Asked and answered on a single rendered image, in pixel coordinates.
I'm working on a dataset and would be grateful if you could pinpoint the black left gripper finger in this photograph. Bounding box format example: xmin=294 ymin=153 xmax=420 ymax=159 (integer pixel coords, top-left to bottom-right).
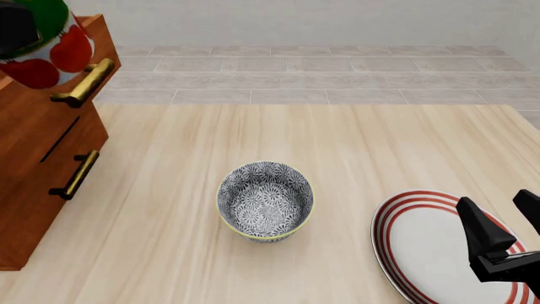
xmin=0 ymin=3 xmax=44 ymax=60

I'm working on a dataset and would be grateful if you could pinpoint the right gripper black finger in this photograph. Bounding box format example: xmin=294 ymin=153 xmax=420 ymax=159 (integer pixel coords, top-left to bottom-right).
xmin=455 ymin=196 xmax=518 ymax=259
xmin=512 ymin=188 xmax=540 ymax=236

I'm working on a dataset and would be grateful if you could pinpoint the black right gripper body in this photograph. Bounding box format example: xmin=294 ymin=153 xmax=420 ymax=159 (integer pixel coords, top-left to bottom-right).
xmin=467 ymin=249 xmax=540 ymax=296

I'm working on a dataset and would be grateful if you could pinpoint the wooden cabinet with drawers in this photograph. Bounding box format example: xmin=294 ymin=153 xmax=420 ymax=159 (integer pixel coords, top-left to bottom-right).
xmin=0 ymin=14 xmax=122 ymax=272

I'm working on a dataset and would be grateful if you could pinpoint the white plate with red rings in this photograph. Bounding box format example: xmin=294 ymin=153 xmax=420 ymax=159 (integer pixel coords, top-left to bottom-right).
xmin=370 ymin=188 xmax=534 ymax=304

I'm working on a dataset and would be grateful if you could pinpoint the patterned bowl with yellow rim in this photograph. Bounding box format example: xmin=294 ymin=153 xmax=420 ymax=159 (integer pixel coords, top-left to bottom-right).
xmin=216 ymin=160 xmax=316 ymax=244

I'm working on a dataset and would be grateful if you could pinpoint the long brass drawer handle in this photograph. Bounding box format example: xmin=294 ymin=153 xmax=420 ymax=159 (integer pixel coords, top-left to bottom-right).
xmin=49 ymin=57 xmax=116 ymax=109

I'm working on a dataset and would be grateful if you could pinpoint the wooden drawer, long brass handle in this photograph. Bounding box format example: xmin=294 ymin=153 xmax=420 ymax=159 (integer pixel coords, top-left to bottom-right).
xmin=0 ymin=14 xmax=122 ymax=128

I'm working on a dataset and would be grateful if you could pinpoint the wooden drawer, short brass handle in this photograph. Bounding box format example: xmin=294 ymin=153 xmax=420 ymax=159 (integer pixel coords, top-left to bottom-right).
xmin=0 ymin=106 xmax=110 ymax=229

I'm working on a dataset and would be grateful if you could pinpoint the short brass drawer handle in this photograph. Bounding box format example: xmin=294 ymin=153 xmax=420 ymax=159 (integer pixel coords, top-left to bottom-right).
xmin=48 ymin=149 xmax=101 ymax=201

